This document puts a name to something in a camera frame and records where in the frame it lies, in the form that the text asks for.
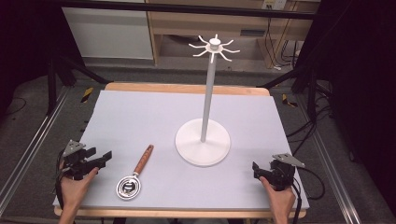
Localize aluminium floor rail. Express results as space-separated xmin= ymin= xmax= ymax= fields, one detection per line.
xmin=297 ymin=94 xmax=363 ymax=224
xmin=0 ymin=86 xmax=72 ymax=217

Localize black curtain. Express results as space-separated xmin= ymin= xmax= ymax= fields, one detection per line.
xmin=0 ymin=0 xmax=80 ymax=118
xmin=293 ymin=0 xmax=396 ymax=217

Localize person's right hand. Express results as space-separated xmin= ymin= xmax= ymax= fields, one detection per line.
xmin=259 ymin=175 xmax=297 ymax=217

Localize white power strip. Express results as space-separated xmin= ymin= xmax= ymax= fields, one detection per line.
xmin=262 ymin=0 xmax=288 ymax=11

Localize black hanging cables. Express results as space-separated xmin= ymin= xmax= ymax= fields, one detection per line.
xmin=263 ymin=17 xmax=302 ymax=72

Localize yellow black tape marker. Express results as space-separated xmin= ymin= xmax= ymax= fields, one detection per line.
xmin=80 ymin=86 xmax=94 ymax=104
xmin=281 ymin=93 xmax=299 ymax=109

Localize white hook rack stand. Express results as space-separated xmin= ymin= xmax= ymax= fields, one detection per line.
xmin=174 ymin=33 xmax=242 ymax=168

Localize white panel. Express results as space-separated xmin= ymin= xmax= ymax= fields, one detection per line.
xmin=61 ymin=6 xmax=154 ymax=61

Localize pale grey table mat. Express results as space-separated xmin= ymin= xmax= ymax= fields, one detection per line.
xmin=51 ymin=90 xmax=311 ymax=211

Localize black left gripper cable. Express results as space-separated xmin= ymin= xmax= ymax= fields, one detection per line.
xmin=54 ymin=148 xmax=69 ymax=210

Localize metal strainer with wooden handle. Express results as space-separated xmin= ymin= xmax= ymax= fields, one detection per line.
xmin=115 ymin=144 xmax=155 ymax=201

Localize black horizontal frame bar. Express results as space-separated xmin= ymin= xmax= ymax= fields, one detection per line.
xmin=58 ymin=0 xmax=316 ymax=21

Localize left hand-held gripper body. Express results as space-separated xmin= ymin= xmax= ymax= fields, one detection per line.
xmin=62 ymin=139 xmax=106 ymax=182

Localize wooden table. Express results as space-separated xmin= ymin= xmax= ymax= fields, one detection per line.
xmin=53 ymin=81 xmax=308 ymax=219

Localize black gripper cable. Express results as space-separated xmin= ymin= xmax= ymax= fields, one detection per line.
xmin=289 ymin=165 xmax=327 ymax=224
xmin=54 ymin=148 xmax=69 ymax=210

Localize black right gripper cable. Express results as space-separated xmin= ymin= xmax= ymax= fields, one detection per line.
xmin=289 ymin=165 xmax=327 ymax=224

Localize wooden cabinet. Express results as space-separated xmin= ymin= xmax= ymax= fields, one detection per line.
xmin=145 ymin=0 xmax=322 ymax=69

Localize black metal stand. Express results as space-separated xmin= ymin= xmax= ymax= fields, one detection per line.
xmin=256 ymin=63 xmax=332 ymax=123
xmin=46 ymin=55 xmax=110 ymax=117

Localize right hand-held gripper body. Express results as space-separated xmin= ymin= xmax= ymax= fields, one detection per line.
xmin=261 ymin=152 xmax=306 ymax=192

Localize person's left hand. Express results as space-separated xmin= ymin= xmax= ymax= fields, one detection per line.
xmin=58 ymin=166 xmax=100 ymax=213

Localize black floor cables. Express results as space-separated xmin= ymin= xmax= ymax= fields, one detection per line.
xmin=285 ymin=104 xmax=335 ymax=157

